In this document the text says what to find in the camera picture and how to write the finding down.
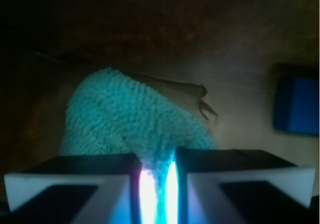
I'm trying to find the blue rectangular block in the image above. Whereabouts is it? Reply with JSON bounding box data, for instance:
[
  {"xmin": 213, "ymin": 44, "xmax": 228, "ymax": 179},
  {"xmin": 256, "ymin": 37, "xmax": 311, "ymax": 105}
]
[{"xmin": 272, "ymin": 76, "xmax": 320, "ymax": 136}]

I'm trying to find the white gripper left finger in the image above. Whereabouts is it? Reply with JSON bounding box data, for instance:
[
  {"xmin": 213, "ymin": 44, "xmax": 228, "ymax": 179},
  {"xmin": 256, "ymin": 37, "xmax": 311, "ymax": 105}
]
[{"xmin": 3, "ymin": 153, "xmax": 142, "ymax": 224}]

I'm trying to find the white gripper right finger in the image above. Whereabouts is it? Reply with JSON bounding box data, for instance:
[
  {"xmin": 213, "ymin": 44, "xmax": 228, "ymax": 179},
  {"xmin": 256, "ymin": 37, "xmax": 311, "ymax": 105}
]
[{"xmin": 175, "ymin": 148, "xmax": 316, "ymax": 224}]

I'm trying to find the light blue terry cloth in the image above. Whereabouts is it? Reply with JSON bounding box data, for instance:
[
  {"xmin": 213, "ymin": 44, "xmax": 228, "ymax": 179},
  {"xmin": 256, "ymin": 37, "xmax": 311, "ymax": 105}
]
[{"xmin": 59, "ymin": 68, "xmax": 215, "ymax": 224}]

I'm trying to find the brown paper lined box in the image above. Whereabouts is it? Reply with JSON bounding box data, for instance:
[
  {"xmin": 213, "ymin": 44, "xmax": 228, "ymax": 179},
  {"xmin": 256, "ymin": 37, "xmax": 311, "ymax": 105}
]
[{"xmin": 0, "ymin": 0, "xmax": 320, "ymax": 202}]

